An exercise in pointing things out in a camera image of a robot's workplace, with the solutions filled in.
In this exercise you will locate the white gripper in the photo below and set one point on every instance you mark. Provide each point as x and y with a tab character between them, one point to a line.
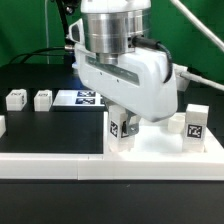
136	83

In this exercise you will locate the white square table top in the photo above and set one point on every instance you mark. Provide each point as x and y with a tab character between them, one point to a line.
155	138

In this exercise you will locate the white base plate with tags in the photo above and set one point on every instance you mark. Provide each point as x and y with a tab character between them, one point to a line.
79	98

